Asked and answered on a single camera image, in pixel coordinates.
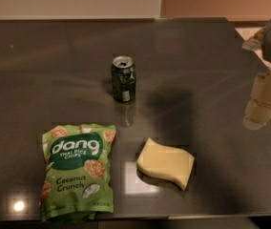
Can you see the green soda can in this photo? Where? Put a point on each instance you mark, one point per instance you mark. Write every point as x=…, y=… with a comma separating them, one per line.
x=124, y=78

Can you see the yellow wavy sponge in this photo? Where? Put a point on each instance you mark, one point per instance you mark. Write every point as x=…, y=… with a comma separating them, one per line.
x=165, y=162

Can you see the green rice chips bag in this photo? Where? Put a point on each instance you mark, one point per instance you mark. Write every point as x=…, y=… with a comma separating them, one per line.
x=77, y=175

